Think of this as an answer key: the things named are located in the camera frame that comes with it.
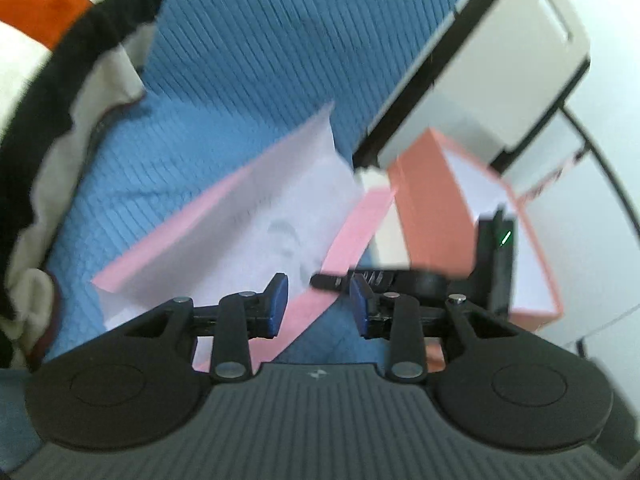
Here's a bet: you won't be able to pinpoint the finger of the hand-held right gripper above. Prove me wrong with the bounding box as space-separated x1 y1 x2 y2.
310 269 449 297

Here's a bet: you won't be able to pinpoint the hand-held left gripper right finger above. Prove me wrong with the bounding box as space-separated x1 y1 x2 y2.
349 277 521 381

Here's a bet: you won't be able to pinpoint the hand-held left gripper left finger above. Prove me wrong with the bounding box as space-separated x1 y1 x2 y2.
122 272 290 382

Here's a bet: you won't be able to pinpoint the salmon pink cardboard box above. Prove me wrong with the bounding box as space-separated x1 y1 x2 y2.
387 127 564 334

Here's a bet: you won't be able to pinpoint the white board panel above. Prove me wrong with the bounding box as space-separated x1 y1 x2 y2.
500 107 640 356

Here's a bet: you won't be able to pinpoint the pink illustrated paper bag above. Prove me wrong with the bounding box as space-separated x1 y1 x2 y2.
522 146 587 202

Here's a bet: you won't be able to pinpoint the beige folding chair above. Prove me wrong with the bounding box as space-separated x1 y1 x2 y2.
352 0 592 269

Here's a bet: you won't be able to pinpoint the blue textured chair cover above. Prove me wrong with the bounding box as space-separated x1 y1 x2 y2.
42 0 495 367

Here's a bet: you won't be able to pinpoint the blue jeans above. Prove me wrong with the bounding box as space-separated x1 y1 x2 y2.
0 369 43 463

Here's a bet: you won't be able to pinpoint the striped white black red blanket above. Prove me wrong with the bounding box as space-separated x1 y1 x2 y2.
0 0 173 372

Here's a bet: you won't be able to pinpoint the black curved frame bar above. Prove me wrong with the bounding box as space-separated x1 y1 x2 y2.
561 106 640 261

